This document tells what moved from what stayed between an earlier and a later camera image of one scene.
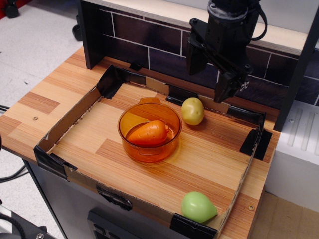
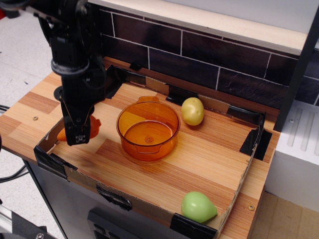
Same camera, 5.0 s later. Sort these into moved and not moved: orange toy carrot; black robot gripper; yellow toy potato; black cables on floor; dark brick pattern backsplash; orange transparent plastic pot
Moved: orange toy carrot; black robot gripper
Not moved: yellow toy potato; dark brick pattern backsplash; black cables on floor; orange transparent plastic pot
